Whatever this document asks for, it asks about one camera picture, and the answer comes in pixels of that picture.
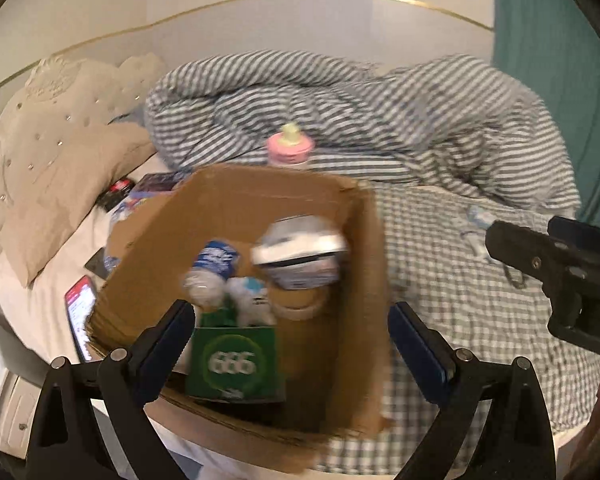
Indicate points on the smartphone with lit screen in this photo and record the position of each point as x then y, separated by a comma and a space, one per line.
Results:
80, 317

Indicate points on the black and red packet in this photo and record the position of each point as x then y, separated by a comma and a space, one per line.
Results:
114, 194

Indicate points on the white and blue package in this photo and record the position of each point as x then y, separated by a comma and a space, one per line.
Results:
300, 250

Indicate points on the beige tape roll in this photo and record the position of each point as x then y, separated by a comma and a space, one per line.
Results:
300, 310

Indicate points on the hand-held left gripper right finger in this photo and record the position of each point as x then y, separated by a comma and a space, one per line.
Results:
415, 345

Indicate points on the dark purple box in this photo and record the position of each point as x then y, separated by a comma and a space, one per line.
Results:
155, 184

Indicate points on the brown cardboard box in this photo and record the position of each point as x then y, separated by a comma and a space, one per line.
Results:
330, 285

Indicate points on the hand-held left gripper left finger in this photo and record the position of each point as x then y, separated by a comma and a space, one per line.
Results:
167, 340

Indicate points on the beige pillow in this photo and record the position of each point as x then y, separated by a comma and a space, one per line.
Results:
70, 200

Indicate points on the beige tufted headboard cushion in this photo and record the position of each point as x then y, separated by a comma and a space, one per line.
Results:
55, 110

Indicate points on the blue and white small packet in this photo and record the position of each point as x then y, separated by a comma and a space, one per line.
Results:
480, 217

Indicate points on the dark card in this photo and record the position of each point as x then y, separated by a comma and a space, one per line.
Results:
97, 262

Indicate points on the grey checked duvet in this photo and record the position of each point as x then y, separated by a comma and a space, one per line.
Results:
380, 110

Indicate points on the white nightstand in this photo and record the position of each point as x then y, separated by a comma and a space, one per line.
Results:
10, 400

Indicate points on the teal curtain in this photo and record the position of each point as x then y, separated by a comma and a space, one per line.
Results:
555, 60

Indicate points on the clear bottle with blue label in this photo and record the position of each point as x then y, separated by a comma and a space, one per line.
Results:
212, 260

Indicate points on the green and white carton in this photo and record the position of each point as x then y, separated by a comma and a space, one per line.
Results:
230, 360

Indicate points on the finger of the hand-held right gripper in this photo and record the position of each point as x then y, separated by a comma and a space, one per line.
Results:
590, 240
525, 250

